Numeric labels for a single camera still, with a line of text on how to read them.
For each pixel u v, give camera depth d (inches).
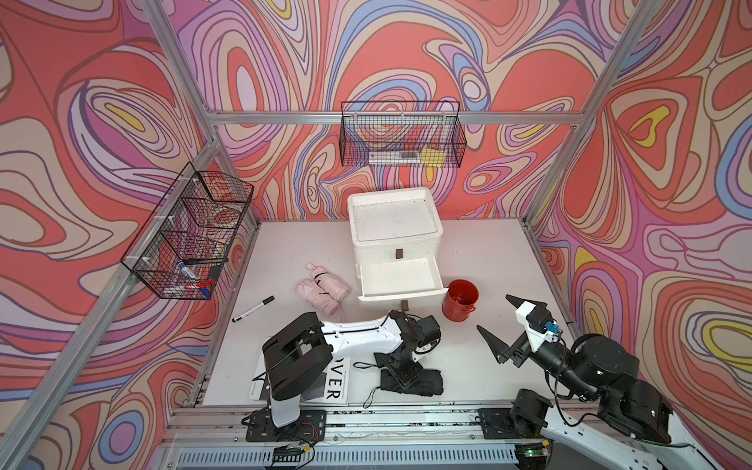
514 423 25.7
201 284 25.5
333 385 30.2
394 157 32.3
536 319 18.5
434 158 32.3
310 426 28.6
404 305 32.6
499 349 20.5
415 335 25.5
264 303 37.7
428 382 30.8
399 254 33.3
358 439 28.3
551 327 17.7
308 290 37.5
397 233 33.4
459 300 36.7
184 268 28.4
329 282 38.6
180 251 28.9
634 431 16.5
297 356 17.9
